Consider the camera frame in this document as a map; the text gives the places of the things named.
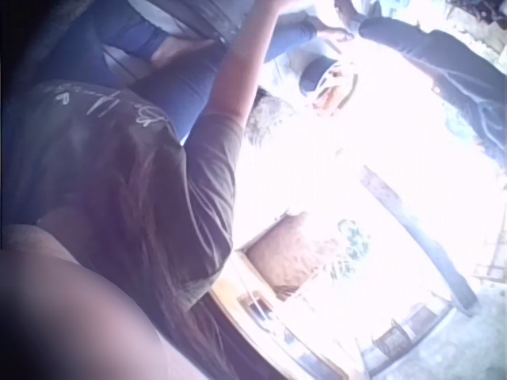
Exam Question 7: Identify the dark wooden post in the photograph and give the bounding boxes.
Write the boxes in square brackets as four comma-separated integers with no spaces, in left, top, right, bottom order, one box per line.
[359,165,481,317]

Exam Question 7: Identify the green plant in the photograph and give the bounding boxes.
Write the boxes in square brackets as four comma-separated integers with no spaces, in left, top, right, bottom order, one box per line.
[334,219,375,280]

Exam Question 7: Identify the person's legs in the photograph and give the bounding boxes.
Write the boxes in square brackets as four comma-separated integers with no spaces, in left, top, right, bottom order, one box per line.
[43,0,231,143]

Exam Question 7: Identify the grey stone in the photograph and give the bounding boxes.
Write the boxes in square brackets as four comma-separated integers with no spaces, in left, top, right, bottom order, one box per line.
[244,97,296,148]

